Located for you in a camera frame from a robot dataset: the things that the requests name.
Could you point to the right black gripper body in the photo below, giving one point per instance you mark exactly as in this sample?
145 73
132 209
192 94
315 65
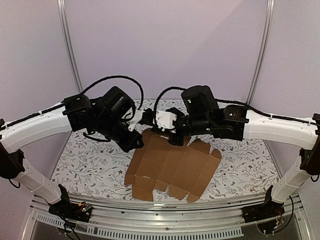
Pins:
176 136

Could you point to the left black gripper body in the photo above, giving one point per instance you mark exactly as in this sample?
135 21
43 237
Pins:
125 144

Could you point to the brown cardboard box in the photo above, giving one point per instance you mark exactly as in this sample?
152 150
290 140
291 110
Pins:
183 171

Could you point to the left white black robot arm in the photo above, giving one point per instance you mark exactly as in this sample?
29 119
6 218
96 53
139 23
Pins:
103 115

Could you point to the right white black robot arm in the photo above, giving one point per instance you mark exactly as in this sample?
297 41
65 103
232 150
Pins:
239 121

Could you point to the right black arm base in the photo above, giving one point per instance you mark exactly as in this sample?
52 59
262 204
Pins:
265 210

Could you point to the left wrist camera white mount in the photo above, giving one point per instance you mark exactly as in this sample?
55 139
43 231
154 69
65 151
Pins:
140 120

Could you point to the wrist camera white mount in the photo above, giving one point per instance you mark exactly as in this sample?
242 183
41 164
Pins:
140 120
161 120

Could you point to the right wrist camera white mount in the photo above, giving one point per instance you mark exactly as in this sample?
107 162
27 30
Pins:
161 120

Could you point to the aluminium front rail frame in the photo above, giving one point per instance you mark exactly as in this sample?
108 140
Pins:
218 219

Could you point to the left aluminium corner post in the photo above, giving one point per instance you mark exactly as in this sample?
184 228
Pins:
62 12

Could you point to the aluminium corner post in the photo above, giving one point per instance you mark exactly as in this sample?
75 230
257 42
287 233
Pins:
262 50
62 12

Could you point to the right aluminium corner post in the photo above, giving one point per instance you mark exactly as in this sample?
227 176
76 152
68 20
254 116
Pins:
262 50

